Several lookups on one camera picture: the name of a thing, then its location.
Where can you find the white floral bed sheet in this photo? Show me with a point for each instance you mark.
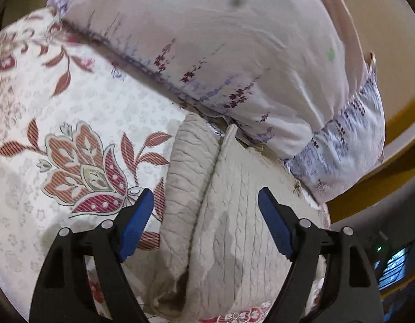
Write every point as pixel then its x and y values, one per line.
pixel 81 135

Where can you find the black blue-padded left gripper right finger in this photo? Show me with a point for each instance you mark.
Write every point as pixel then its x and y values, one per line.
pixel 350 290

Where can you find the lavender floral pillow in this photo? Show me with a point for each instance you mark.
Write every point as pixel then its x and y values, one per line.
pixel 290 73

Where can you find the beige cable-knit sweater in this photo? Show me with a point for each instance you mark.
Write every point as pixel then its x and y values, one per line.
pixel 216 254

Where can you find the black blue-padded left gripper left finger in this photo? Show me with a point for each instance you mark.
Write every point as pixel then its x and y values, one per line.
pixel 82 278

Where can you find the barred window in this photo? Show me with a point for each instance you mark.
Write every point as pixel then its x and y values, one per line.
pixel 390 266

